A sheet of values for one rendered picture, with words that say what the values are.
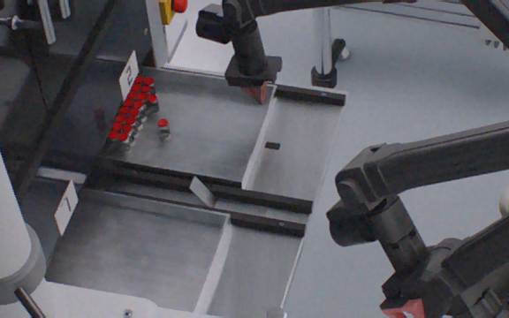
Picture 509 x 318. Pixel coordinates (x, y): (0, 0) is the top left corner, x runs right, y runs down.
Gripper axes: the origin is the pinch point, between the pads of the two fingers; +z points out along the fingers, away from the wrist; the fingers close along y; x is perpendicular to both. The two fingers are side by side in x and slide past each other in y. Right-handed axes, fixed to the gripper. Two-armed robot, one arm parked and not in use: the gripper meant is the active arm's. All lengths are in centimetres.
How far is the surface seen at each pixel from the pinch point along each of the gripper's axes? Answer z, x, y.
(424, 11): 48, -84, -15
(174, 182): 1.6, 22.1, 11.4
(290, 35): 90, -115, 40
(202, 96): 3.3, -2.5, 14.1
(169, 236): 3.6, 33.4, 9.1
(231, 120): 4.2, 2.6, 6.2
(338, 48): 82, -102, 19
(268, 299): 6.3, 42.5, -12.5
